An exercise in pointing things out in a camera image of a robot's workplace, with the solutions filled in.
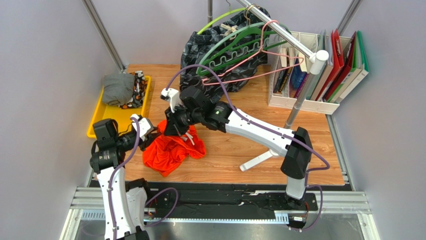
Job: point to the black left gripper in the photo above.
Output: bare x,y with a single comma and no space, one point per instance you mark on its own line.
149,138

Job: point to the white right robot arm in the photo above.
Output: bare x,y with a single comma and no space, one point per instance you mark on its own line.
294,146

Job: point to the yellow plastic tray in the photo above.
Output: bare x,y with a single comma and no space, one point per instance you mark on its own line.
122,116

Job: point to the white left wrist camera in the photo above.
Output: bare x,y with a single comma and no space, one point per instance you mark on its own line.
142,126

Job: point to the orange mesh shorts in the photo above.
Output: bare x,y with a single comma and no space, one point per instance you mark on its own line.
167,153

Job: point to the black orange patterned cloth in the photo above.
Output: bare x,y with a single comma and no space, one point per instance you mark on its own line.
139,92

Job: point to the lime green hanger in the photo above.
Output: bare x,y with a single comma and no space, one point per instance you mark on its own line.
208,25

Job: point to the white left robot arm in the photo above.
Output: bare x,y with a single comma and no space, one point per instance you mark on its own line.
124,204

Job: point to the white book organizer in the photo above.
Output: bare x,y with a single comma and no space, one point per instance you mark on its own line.
282,68

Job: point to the silver clothes rack rail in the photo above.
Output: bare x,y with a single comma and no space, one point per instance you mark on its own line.
317,59

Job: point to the grey folded cloth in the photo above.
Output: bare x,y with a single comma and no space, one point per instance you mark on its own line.
117,88

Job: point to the light green hanger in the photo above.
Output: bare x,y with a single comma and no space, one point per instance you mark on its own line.
226,43

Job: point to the pink wire hanger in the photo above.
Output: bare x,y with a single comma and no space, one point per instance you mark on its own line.
244,49

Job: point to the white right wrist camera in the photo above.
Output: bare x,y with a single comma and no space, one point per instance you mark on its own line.
172,96

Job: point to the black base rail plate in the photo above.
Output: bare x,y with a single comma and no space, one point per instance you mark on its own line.
214,201

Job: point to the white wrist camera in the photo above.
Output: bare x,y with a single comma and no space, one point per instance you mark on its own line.
142,126
172,96

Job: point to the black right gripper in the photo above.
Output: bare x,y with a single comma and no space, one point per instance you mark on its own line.
175,123

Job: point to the blue book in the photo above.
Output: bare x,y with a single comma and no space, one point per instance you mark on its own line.
298,75

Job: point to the red folder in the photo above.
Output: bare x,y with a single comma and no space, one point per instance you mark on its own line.
336,47

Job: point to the dark shark print shorts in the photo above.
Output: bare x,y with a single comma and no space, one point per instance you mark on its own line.
198,45

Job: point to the green folder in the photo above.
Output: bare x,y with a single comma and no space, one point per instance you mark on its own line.
356,68

